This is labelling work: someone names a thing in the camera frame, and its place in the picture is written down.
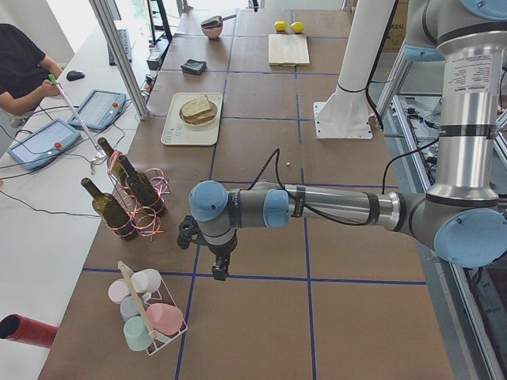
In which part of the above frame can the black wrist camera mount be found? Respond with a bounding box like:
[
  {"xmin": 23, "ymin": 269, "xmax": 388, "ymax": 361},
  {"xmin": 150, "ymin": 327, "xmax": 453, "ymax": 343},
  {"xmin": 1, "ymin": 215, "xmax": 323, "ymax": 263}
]
[{"xmin": 177, "ymin": 215, "xmax": 203, "ymax": 249}]

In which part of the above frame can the white wire cup rack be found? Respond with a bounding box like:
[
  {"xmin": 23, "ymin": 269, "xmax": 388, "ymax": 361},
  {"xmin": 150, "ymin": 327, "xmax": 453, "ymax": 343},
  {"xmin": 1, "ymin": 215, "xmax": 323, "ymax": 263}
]
[{"xmin": 131, "ymin": 268, "xmax": 188, "ymax": 355}]

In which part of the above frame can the red cylinder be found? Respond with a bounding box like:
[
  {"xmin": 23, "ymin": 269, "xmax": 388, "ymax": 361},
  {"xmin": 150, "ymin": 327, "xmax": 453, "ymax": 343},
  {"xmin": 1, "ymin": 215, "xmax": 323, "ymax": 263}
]
[{"xmin": 1, "ymin": 314, "xmax": 58, "ymax": 348}]

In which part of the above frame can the yellow lemon right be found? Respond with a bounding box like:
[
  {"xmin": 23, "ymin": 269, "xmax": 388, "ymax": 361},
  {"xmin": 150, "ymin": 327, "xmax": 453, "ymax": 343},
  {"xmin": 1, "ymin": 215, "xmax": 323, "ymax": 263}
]
[{"xmin": 290, "ymin": 21, "xmax": 305, "ymax": 34}]

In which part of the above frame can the blue teach pendant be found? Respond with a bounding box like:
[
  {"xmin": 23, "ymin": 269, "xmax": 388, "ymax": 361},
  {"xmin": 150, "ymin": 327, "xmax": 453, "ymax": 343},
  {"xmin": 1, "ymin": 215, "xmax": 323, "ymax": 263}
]
[
  {"xmin": 77, "ymin": 89, "xmax": 127, "ymax": 131},
  {"xmin": 7, "ymin": 118, "xmax": 81, "ymax": 171}
]

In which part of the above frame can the green wine bottle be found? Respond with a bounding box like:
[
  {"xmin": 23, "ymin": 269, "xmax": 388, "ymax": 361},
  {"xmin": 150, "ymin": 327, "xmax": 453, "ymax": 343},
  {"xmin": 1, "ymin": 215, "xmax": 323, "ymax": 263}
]
[
  {"xmin": 117, "ymin": 154, "xmax": 166, "ymax": 216},
  {"xmin": 97, "ymin": 137, "xmax": 132, "ymax": 195},
  {"xmin": 81, "ymin": 177, "xmax": 138, "ymax": 241}
]

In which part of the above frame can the yellow lemon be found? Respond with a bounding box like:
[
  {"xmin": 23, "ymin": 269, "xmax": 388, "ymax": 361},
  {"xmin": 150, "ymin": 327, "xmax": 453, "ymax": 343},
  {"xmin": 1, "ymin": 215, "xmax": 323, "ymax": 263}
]
[
  {"xmin": 290, "ymin": 21, "xmax": 305, "ymax": 34},
  {"xmin": 273, "ymin": 21, "xmax": 288, "ymax": 32}
]

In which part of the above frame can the copper wire bottle rack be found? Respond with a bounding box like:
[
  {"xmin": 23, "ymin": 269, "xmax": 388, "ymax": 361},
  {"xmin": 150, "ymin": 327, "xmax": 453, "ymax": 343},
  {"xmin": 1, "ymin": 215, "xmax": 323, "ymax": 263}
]
[{"xmin": 108, "ymin": 168, "xmax": 171, "ymax": 241}]

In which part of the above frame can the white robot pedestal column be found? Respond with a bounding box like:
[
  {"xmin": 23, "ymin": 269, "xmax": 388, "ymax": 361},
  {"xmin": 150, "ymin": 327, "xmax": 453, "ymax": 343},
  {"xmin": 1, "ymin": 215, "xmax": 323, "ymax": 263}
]
[{"xmin": 314, "ymin": 0, "xmax": 398, "ymax": 139}]

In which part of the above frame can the green wine bottle front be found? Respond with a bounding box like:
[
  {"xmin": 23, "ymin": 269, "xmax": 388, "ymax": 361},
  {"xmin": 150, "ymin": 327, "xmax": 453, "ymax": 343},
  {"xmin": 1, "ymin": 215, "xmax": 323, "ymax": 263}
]
[{"xmin": 81, "ymin": 177, "xmax": 138, "ymax": 241}]

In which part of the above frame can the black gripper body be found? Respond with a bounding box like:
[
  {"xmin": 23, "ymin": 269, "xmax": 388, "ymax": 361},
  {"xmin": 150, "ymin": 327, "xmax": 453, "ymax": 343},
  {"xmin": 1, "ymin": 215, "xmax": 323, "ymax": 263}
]
[{"xmin": 208, "ymin": 241, "xmax": 237, "ymax": 269}]

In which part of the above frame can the yellow lemon left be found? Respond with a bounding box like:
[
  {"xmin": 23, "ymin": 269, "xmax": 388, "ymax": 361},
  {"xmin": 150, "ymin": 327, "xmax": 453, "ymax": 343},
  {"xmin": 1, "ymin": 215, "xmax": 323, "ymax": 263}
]
[{"xmin": 273, "ymin": 21, "xmax": 288, "ymax": 32}]

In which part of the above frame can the light pink cup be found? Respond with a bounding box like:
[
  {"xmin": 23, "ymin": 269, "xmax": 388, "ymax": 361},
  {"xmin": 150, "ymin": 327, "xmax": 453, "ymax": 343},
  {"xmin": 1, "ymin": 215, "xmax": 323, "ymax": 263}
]
[{"xmin": 108, "ymin": 279, "xmax": 130, "ymax": 305}]

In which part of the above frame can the cream bear serving tray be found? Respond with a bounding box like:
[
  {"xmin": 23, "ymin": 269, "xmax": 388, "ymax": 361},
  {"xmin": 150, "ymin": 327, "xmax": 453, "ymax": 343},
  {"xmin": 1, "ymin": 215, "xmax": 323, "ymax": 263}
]
[{"xmin": 160, "ymin": 93, "xmax": 223, "ymax": 146}]

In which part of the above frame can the wooden cup rack handle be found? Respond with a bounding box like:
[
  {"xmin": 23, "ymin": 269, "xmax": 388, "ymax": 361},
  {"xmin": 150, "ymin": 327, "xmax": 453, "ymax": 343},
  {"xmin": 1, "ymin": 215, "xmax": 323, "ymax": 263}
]
[{"xmin": 117, "ymin": 260, "xmax": 156, "ymax": 340}]

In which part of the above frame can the bread slice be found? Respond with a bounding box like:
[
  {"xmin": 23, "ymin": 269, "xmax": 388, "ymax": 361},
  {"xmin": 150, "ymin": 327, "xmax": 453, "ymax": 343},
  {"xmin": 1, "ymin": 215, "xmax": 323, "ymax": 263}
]
[
  {"xmin": 181, "ymin": 108, "xmax": 216, "ymax": 124},
  {"xmin": 181, "ymin": 95, "xmax": 212, "ymax": 118}
]

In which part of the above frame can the person in black shirt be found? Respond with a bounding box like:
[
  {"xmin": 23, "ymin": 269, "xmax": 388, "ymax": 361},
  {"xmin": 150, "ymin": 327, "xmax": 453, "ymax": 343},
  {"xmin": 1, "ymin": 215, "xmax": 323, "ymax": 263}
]
[{"xmin": 1, "ymin": 24, "xmax": 63, "ymax": 116}]

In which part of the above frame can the mint green cup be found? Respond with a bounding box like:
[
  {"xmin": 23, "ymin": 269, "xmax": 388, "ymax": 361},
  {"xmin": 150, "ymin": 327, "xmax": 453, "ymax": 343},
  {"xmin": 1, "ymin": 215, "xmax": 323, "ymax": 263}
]
[{"xmin": 124, "ymin": 316, "xmax": 153, "ymax": 352}]

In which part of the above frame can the green wine bottle middle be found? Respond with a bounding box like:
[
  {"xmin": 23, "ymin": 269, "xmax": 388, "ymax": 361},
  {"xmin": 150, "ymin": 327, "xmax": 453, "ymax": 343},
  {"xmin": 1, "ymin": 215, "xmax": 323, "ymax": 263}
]
[{"xmin": 117, "ymin": 154, "xmax": 166, "ymax": 216}]

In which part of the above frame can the pink bowl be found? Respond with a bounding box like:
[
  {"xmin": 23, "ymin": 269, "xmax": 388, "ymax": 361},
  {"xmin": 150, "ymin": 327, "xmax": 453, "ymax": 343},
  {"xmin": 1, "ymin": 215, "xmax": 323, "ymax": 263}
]
[{"xmin": 201, "ymin": 24, "xmax": 223, "ymax": 40}]

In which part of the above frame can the grey cup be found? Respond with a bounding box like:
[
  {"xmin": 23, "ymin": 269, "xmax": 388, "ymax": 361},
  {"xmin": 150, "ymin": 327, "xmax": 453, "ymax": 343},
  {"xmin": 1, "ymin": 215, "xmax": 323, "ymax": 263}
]
[{"xmin": 120, "ymin": 296, "xmax": 139, "ymax": 321}]

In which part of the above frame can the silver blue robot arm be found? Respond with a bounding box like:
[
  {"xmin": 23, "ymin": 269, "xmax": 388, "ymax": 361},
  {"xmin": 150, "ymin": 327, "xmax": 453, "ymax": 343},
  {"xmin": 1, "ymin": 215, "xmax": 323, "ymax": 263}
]
[{"xmin": 177, "ymin": 1, "xmax": 506, "ymax": 280}]

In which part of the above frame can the white cup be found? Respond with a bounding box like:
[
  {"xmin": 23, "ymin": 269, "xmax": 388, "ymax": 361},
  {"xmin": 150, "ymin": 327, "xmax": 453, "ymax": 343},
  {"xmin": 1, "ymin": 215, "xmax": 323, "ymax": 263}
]
[{"xmin": 131, "ymin": 268, "xmax": 162, "ymax": 293}]

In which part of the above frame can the blue teach pendant near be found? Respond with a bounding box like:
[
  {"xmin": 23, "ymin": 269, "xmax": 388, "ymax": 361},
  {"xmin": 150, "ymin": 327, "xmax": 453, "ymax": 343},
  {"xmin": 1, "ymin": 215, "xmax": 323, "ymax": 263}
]
[{"xmin": 7, "ymin": 118, "xmax": 81, "ymax": 171}]

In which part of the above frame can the black computer mouse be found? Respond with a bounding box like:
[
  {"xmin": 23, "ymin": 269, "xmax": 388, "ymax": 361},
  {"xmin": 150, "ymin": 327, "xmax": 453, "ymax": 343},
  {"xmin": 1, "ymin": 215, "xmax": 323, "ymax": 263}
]
[{"xmin": 66, "ymin": 70, "xmax": 86, "ymax": 82}]

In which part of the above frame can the black keyboard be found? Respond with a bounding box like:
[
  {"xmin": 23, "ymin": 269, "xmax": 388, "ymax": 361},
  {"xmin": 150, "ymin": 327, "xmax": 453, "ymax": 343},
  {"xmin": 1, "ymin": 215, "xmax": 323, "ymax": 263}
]
[{"xmin": 107, "ymin": 28, "xmax": 132, "ymax": 67}]

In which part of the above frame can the blue teach pendant far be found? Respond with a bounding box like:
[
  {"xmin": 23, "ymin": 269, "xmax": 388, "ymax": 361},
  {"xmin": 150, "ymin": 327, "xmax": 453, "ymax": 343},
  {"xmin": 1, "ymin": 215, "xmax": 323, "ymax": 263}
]
[{"xmin": 77, "ymin": 89, "xmax": 127, "ymax": 131}]

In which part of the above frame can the wooden cutting board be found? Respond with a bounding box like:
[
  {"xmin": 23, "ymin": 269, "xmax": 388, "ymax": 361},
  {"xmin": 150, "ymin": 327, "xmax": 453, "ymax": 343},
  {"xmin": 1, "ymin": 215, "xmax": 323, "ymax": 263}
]
[{"xmin": 268, "ymin": 34, "xmax": 310, "ymax": 67}]

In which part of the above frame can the metal scoop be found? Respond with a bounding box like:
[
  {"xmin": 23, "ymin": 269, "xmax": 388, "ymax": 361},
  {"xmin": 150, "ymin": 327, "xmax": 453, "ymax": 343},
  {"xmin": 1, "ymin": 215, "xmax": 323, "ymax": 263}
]
[{"xmin": 200, "ymin": 14, "xmax": 237, "ymax": 29}]

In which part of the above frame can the bread slice on plate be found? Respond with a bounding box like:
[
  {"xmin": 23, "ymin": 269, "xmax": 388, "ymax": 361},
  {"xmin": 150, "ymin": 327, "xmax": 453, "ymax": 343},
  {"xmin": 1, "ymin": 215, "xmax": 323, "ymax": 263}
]
[{"xmin": 181, "ymin": 108, "xmax": 216, "ymax": 124}]

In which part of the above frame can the folded grey cloth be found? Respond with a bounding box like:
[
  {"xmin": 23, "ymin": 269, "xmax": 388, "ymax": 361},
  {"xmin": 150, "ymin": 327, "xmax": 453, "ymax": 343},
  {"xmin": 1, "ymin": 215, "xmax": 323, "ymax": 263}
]
[{"xmin": 181, "ymin": 59, "xmax": 207, "ymax": 75}]

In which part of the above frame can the aluminium frame post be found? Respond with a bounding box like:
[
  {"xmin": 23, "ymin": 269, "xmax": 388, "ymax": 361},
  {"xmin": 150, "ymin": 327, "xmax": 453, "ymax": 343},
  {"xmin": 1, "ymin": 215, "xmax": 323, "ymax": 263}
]
[{"xmin": 89, "ymin": 0, "xmax": 149, "ymax": 120}]

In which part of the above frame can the white round plate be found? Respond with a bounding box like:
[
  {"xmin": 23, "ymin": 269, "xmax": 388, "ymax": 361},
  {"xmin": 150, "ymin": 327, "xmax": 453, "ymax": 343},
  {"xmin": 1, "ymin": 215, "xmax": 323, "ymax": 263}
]
[{"xmin": 179, "ymin": 101, "xmax": 218, "ymax": 125}]

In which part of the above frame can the green wine bottle back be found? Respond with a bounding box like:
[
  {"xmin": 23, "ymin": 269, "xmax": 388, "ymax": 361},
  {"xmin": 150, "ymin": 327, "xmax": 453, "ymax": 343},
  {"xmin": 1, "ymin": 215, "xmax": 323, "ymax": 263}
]
[{"xmin": 97, "ymin": 137, "xmax": 132, "ymax": 195}]

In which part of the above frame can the pink cup large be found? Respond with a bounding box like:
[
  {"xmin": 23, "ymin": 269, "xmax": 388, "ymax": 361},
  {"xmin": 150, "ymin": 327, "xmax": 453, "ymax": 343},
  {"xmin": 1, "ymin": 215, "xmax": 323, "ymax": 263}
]
[{"xmin": 147, "ymin": 303, "xmax": 184, "ymax": 336}]

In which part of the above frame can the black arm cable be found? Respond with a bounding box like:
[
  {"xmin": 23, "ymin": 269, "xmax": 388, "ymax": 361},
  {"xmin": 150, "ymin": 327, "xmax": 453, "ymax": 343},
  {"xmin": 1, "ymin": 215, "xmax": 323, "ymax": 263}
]
[{"xmin": 247, "ymin": 147, "xmax": 440, "ymax": 226}]

